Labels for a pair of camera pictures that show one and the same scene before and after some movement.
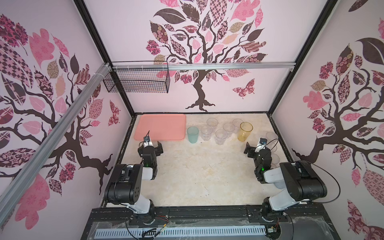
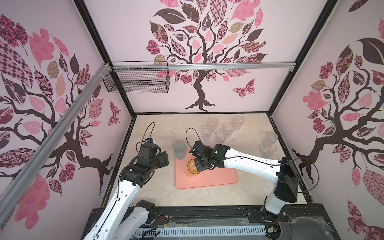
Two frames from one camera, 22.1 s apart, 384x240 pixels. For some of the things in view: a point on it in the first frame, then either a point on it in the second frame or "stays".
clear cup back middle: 229,128 stays
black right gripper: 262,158 -> 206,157
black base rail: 306,218 stays
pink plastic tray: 162,127 -> 209,177
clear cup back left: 212,122 stays
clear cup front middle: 220,135 stays
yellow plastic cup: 244,132 -> 191,166
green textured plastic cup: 193,134 -> 179,148
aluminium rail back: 214,66 stays
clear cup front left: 206,131 stays
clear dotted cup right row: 272,137 stays
